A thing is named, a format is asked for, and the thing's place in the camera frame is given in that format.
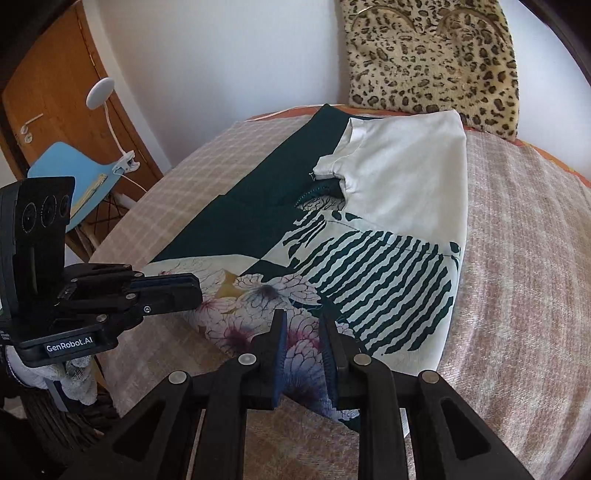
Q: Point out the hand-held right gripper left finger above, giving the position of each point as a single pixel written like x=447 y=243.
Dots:
x=279 y=364

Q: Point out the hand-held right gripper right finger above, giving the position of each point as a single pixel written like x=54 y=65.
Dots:
x=330 y=369

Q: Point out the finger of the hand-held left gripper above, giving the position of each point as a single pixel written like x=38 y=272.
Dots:
x=175 y=281
x=175 y=300

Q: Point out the dark green tree print t-shirt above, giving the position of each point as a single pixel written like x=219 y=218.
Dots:
x=406 y=184

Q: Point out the person's left hand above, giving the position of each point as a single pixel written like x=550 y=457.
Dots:
x=78 y=383

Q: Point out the cream folded cloth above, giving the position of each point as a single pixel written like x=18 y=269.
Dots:
x=94 y=189

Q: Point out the blue plastic chair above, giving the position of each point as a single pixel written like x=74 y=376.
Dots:
x=69 y=161

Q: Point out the white clip-on lamp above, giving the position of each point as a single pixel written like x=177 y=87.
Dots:
x=100 y=92

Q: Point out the dark wicker basket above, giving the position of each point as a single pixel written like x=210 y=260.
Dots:
x=51 y=415

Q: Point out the wooden door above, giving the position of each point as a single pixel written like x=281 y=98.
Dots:
x=60 y=69

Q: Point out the leopard print cushion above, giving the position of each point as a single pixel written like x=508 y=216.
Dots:
x=429 y=69

